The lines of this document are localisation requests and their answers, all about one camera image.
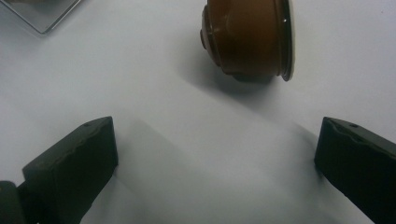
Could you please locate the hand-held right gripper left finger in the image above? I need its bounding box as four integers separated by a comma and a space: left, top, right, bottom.
21, 116, 120, 224

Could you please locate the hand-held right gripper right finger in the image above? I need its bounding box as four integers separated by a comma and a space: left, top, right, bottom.
313, 116, 396, 224

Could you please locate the clear plastic box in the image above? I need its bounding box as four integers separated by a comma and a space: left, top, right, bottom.
0, 0, 82, 35

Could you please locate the brown coffee capsule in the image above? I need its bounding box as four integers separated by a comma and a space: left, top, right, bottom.
199, 0, 295, 84

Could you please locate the white table sheet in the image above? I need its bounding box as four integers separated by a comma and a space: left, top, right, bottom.
0, 0, 396, 224

